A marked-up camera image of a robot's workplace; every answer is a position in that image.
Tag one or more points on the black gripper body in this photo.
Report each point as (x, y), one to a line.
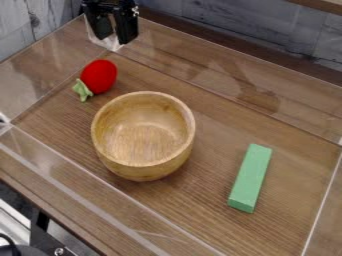
(98, 7)

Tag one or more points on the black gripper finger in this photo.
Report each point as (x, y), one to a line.
(101, 24)
(126, 19)

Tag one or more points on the red plush fruit green leaves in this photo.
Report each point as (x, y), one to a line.
(97, 79)

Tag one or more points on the wooden bowl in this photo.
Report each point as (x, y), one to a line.
(143, 133)

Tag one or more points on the green rectangular block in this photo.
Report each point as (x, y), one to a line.
(245, 192)

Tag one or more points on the clear acrylic enclosure wall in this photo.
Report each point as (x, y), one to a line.
(117, 225)

